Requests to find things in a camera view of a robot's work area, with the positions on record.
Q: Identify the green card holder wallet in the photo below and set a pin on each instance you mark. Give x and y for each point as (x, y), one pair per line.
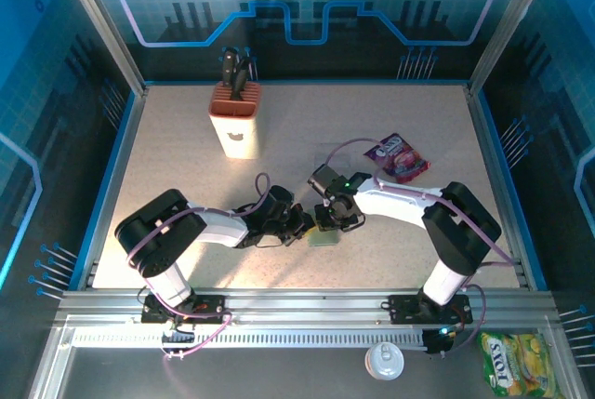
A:
(324, 240)

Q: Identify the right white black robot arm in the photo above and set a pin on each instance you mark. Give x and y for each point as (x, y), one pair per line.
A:
(465, 227)

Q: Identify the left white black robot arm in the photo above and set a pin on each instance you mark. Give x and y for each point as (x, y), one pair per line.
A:
(158, 227)

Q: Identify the purple candy bag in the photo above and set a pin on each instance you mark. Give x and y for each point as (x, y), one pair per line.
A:
(400, 159)

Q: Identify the cream knife block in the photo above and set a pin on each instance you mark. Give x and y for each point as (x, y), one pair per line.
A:
(237, 134)

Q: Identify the black electronics box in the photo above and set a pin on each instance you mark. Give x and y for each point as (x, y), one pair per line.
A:
(439, 342)

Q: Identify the yellow green candy bag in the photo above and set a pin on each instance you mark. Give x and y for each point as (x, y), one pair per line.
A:
(518, 364)

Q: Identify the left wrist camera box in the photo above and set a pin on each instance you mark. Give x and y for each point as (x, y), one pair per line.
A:
(279, 198)

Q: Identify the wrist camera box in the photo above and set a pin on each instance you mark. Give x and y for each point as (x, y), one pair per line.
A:
(323, 180)
(279, 198)

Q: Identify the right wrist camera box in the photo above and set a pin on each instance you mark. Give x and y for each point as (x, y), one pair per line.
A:
(323, 180)

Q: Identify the aluminium frame rail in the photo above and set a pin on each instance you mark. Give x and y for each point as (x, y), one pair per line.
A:
(302, 303)

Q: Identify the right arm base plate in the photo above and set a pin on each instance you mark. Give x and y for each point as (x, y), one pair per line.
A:
(404, 308)

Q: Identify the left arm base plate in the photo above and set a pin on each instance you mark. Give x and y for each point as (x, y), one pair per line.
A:
(209, 308)

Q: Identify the aluminium frame post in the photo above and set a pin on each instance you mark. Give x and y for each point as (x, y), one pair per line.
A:
(510, 22)
(104, 22)

